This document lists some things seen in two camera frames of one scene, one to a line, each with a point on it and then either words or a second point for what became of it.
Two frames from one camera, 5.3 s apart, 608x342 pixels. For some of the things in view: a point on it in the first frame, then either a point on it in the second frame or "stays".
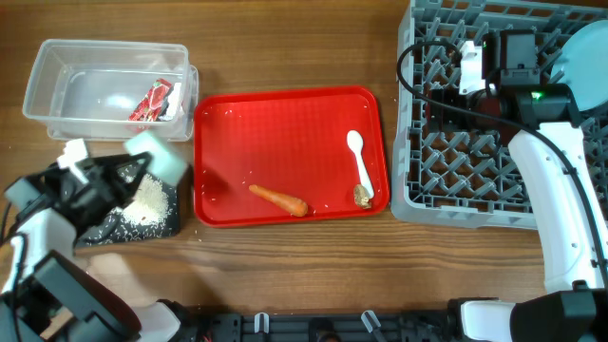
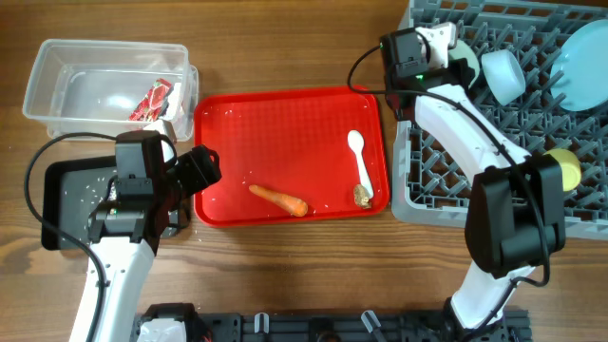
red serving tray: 289,153 stays
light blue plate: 582,66 stays
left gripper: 124,192 → 201,170
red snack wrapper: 154,104 stays
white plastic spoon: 355,142 stays
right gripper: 440,110 → 465,69
